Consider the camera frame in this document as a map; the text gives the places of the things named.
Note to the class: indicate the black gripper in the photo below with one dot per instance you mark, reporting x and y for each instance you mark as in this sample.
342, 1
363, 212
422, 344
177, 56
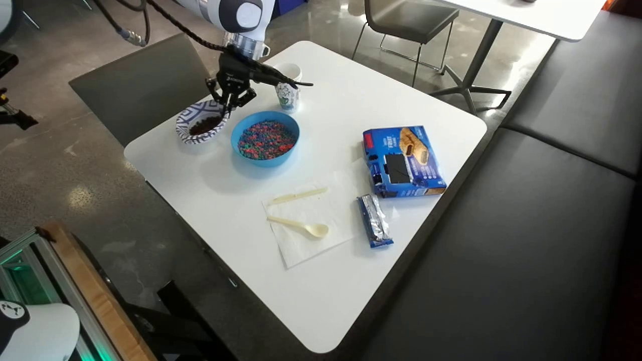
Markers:
240, 69

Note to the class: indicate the small patterned paper bowl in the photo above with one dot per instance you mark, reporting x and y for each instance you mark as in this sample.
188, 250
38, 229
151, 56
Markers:
190, 136

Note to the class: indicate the blue plastic bowl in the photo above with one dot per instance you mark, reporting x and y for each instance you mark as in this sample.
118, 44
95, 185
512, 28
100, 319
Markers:
257, 161

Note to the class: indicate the brown snack pieces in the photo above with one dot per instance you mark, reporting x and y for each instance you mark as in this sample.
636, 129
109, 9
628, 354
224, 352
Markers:
204, 127

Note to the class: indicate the colourful candies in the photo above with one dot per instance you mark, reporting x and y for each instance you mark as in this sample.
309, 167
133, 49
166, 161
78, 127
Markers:
266, 139

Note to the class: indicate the patterned white paper cup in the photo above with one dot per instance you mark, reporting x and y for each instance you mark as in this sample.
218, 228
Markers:
288, 96

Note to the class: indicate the cream plastic knife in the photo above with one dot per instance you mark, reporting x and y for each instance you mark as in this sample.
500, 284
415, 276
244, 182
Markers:
297, 196

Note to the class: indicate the cream plastic spoon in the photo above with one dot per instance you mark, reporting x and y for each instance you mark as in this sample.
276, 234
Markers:
304, 229

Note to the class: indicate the white paper napkin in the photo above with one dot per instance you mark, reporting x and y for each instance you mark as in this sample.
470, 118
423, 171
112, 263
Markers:
308, 252

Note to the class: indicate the blue cookie box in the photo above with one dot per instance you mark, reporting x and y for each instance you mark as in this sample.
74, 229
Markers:
403, 161

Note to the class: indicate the small blue cookie pack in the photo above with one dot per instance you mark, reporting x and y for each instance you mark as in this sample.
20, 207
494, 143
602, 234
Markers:
375, 221

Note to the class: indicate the black chair with metal legs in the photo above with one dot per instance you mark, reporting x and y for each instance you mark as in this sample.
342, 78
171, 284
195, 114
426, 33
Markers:
407, 16

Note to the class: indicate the black stand base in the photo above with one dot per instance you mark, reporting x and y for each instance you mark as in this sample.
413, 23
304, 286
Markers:
181, 328

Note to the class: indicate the wooden board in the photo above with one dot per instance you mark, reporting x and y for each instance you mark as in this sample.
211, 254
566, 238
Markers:
93, 294

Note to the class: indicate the white cap with black print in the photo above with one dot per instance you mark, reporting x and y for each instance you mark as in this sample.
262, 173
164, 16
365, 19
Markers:
46, 334

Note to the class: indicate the white side table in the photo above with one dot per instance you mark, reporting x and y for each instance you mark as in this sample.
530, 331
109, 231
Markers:
533, 16

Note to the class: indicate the black upholstered bench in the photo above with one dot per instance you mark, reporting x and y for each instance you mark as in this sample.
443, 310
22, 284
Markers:
521, 254

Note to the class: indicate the black clamp mount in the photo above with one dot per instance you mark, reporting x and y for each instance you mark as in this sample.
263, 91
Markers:
13, 113

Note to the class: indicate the grey metal frame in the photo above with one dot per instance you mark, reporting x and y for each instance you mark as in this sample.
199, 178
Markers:
33, 267

